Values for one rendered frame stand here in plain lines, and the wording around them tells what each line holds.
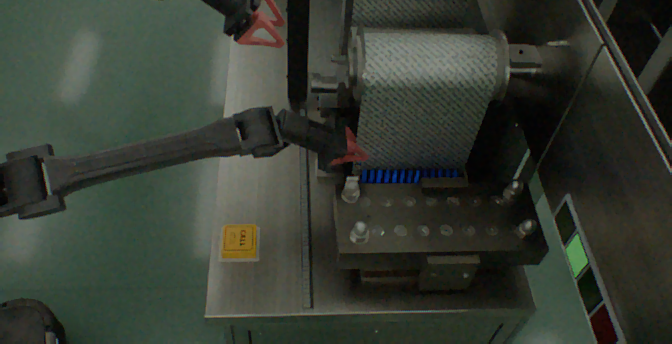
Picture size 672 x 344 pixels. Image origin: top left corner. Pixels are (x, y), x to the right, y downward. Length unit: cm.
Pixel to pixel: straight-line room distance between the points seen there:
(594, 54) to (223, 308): 79
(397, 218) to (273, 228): 28
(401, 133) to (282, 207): 33
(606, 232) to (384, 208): 42
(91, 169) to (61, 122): 185
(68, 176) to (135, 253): 134
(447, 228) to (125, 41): 235
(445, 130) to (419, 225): 19
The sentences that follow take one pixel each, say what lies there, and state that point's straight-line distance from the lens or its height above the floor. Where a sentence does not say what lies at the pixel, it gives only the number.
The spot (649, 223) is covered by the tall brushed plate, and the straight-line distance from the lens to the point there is 84.
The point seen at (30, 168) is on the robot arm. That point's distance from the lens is 104.
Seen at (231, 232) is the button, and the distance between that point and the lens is 123.
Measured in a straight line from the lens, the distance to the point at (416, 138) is 114.
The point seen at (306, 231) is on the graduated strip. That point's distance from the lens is 125.
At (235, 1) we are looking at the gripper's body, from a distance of 97.
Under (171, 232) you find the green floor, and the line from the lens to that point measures 236.
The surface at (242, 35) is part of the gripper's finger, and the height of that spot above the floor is 135.
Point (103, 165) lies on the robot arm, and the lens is 101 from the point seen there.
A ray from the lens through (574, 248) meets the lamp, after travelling 100.
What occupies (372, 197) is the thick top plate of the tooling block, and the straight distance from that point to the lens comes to 115.
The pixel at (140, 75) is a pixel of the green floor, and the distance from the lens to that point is 298.
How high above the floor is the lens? 196
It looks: 50 degrees down
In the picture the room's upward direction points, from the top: 5 degrees clockwise
